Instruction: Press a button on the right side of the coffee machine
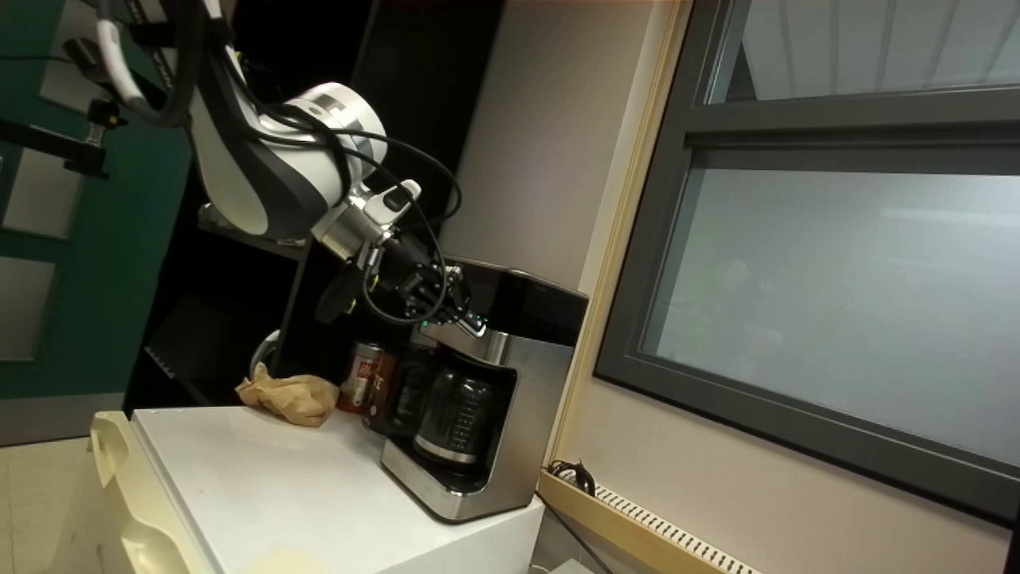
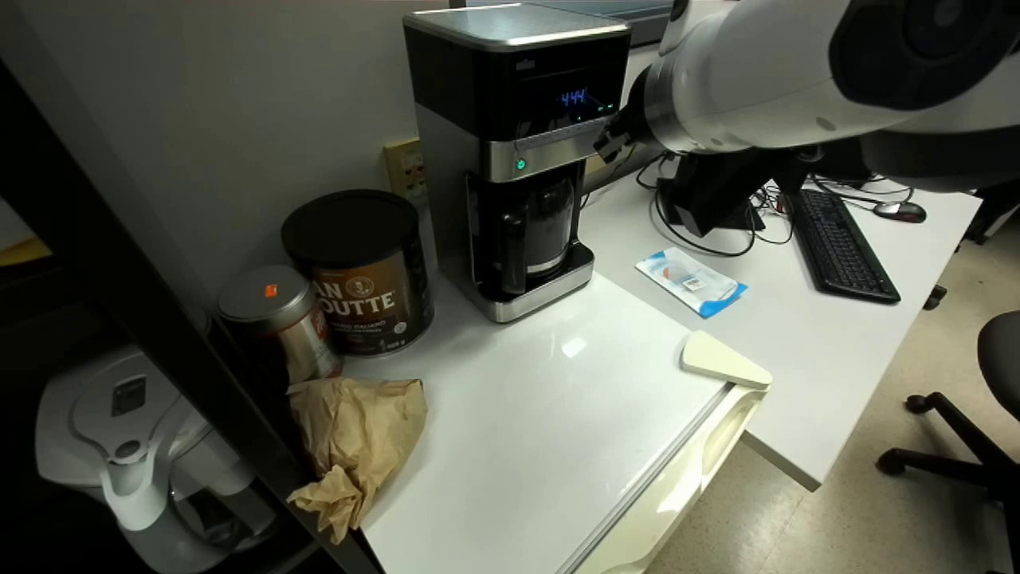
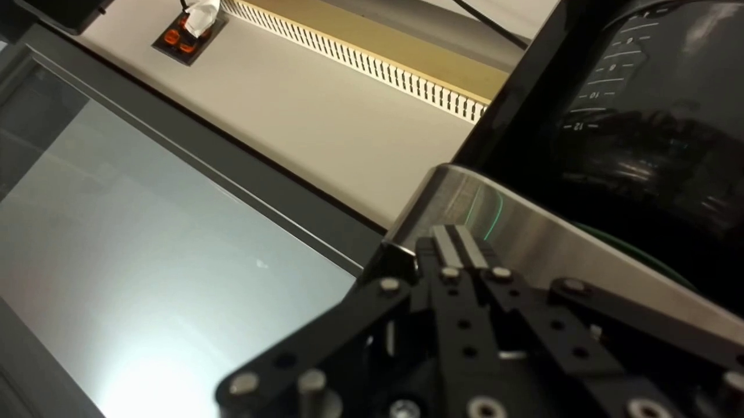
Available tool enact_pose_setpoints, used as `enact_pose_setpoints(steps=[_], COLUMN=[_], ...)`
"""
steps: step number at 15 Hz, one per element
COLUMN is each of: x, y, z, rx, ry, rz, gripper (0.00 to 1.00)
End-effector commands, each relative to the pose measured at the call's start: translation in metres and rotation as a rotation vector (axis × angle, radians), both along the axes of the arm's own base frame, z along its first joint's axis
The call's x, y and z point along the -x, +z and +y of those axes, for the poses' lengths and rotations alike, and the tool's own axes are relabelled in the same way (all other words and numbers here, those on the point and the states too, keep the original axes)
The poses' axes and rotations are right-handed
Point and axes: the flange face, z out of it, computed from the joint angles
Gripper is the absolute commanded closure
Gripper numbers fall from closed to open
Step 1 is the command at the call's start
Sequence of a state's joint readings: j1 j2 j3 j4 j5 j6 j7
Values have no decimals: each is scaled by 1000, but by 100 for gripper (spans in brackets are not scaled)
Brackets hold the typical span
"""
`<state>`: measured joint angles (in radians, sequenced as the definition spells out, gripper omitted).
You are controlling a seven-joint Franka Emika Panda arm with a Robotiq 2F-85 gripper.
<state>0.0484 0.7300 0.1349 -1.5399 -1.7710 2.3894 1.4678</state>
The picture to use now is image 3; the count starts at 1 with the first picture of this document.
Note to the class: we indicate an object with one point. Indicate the dark framed glass panel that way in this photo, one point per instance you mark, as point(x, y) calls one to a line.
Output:
point(154, 263)

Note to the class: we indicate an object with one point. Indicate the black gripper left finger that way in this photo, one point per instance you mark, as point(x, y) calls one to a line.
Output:
point(362, 332)

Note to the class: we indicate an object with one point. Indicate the black outlet with red switches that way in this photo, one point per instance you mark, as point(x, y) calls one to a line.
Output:
point(179, 40)

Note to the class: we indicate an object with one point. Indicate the black steel coffee machine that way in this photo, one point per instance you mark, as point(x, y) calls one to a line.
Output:
point(651, 153)

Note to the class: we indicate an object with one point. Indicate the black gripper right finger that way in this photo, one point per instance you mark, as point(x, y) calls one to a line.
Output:
point(559, 340)

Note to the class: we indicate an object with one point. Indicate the white plug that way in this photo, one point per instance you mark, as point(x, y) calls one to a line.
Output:
point(201, 15)

